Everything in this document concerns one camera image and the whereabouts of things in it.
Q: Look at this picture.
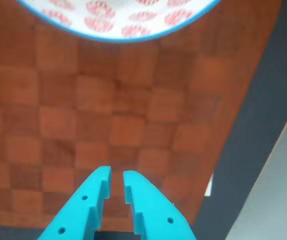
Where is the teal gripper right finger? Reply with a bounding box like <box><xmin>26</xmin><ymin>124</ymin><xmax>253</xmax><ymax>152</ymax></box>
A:
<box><xmin>122</xmin><ymin>170</ymin><xmax>197</xmax><ymax>240</ymax></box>

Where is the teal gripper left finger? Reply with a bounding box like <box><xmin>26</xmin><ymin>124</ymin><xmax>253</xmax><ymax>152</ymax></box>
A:
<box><xmin>35</xmin><ymin>164</ymin><xmax>112</xmax><ymax>240</ymax></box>

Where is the white bowl with red flowers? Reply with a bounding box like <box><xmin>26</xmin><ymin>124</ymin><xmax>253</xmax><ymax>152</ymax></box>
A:
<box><xmin>15</xmin><ymin>0</ymin><xmax>223</xmax><ymax>44</ymax></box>

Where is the white paper piece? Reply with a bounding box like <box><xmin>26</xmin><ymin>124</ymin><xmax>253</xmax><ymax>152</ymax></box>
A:
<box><xmin>204</xmin><ymin>173</ymin><xmax>214</xmax><ymax>198</ymax></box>

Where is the brown checkered board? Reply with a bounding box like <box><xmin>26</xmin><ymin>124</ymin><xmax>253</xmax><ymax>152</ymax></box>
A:
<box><xmin>0</xmin><ymin>0</ymin><xmax>284</xmax><ymax>233</ymax></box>

